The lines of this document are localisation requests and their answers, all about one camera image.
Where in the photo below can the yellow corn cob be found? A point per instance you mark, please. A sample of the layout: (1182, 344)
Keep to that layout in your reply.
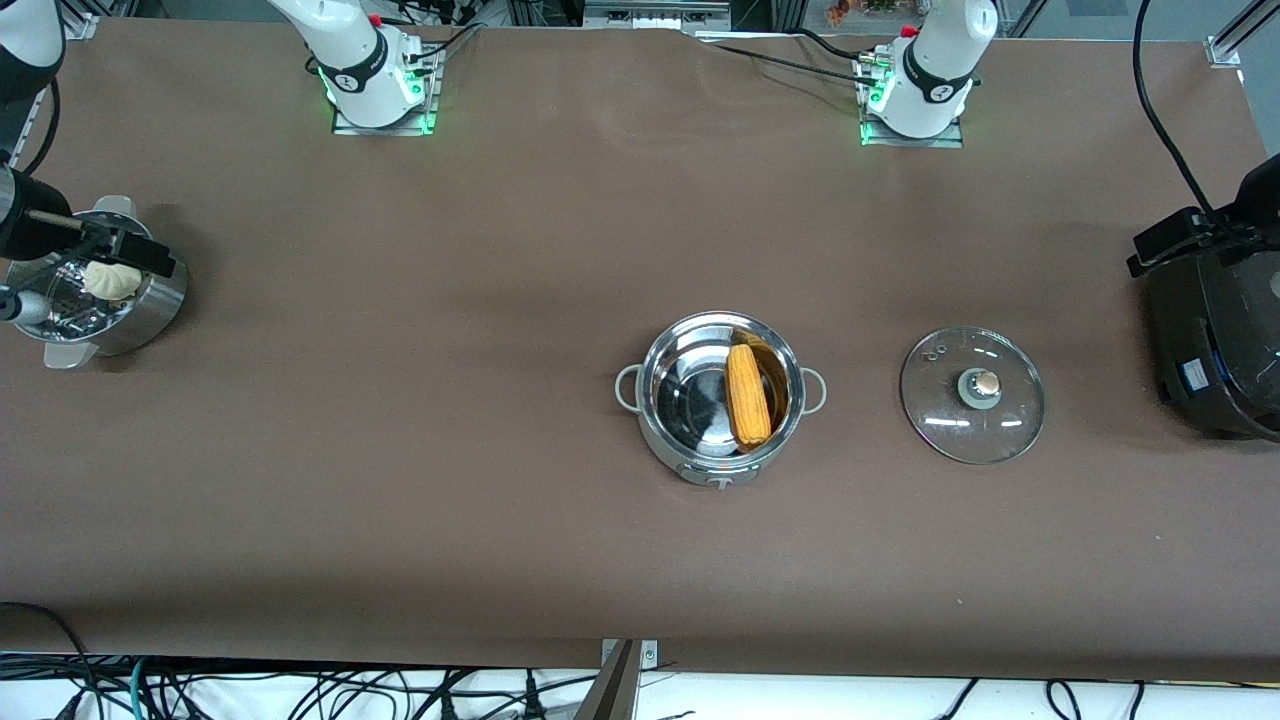
(748, 400)

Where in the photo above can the black rice cooker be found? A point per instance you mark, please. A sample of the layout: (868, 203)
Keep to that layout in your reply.
(1215, 350)

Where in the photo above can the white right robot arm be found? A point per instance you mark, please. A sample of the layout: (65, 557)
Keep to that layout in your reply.
(360, 60)

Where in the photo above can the white steamed bun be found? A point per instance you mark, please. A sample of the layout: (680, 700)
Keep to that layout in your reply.
(112, 282)

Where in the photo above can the glass pot lid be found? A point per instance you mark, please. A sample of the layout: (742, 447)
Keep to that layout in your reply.
(975, 400)

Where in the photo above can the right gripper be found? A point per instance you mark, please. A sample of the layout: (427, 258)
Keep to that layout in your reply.
(20, 215)

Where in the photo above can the aluminium frame profile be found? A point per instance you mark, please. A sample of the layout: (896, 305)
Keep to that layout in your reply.
(1235, 35)

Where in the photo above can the metal table edge bracket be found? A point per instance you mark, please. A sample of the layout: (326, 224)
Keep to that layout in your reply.
(620, 680)

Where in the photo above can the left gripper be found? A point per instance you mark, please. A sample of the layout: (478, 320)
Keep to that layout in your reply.
(1262, 199)

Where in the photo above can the steel steamer pot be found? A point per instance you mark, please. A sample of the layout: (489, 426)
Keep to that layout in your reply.
(150, 310)

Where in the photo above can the brown table cover mat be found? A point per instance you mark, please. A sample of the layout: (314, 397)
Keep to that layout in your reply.
(600, 250)

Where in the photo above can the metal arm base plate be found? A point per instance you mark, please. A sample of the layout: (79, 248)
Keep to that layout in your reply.
(955, 138)
(425, 110)

